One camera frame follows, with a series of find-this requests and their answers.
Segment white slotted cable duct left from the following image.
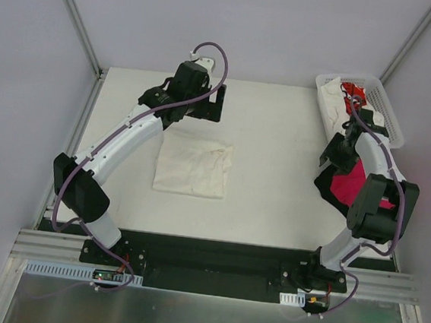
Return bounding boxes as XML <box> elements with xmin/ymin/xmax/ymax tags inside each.
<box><xmin>25</xmin><ymin>261</ymin><xmax>143</xmax><ymax>287</ymax></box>

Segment right aluminium corner post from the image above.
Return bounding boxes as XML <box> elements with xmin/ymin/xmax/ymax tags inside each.
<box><xmin>379</xmin><ymin>4</ymin><xmax>431</xmax><ymax>84</ymax></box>

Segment aluminium frame rail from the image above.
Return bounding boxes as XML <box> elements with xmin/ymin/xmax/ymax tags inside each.
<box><xmin>11</xmin><ymin>229</ymin><xmax>419</xmax><ymax>306</ymax></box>

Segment left aluminium corner post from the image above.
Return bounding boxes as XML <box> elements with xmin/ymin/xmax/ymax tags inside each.
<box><xmin>62</xmin><ymin>0</ymin><xmax>103</xmax><ymax>79</ymax></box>

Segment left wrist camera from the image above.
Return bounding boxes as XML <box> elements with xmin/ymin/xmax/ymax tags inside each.
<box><xmin>189</xmin><ymin>52</ymin><xmax>216</xmax><ymax>73</ymax></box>

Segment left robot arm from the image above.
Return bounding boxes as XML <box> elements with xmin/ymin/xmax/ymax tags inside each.
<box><xmin>53</xmin><ymin>56</ymin><xmax>226</xmax><ymax>265</ymax></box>

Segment cream white t shirt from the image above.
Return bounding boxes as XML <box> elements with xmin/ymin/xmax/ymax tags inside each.
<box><xmin>152</xmin><ymin>130</ymin><xmax>234</xmax><ymax>199</ymax></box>

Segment red printed white shirt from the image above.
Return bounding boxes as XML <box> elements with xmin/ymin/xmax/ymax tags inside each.
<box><xmin>341</xmin><ymin>82</ymin><xmax>367</xmax><ymax>116</ymax></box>

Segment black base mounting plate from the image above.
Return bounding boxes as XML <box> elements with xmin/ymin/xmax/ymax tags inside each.
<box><xmin>78</xmin><ymin>230</ymin><xmax>347</xmax><ymax>303</ymax></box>

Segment white shirts in basket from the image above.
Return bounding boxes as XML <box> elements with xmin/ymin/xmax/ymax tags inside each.
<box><xmin>317</xmin><ymin>77</ymin><xmax>385</xmax><ymax>142</ymax></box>

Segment pink t shirt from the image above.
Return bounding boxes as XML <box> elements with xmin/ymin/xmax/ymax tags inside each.
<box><xmin>328</xmin><ymin>157</ymin><xmax>401</xmax><ymax>211</ymax></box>

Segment aluminium corner post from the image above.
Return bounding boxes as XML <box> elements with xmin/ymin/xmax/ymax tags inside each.
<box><xmin>62</xmin><ymin>0</ymin><xmax>103</xmax><ymax>79</ymax></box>
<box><xmin>379</xmin><ymin>4</ymin><xmax>431</xmax><ymax>84</ymax></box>

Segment white slotted cable duct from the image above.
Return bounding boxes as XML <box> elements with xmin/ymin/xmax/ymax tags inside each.
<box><xmin>279</xmin><ymin>291</ymin><xmax>306</xmax><ymax>308</ymax></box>
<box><xmin>25</xmin><ymin>261</ymin><xmax>143</xmax><ymax>287</ymax></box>

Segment white slotted cable duct right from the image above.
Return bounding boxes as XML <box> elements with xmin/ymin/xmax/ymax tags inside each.
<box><xmin>279</xmin><ymin>291</ymin><xmax>306</xmax><ymax>308</ymax></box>

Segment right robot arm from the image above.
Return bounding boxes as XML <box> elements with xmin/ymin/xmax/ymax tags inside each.
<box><xmin>303</xmin><ymin>107</ymin><xmax>420</xmax><ymax>290</ymax></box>

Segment white plastic laundry basket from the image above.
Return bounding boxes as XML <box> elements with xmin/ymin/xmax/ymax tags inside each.
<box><xmin>315</xmin><ymin>73</ymin><xmax>404</xmax><ymax>149</ymax></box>

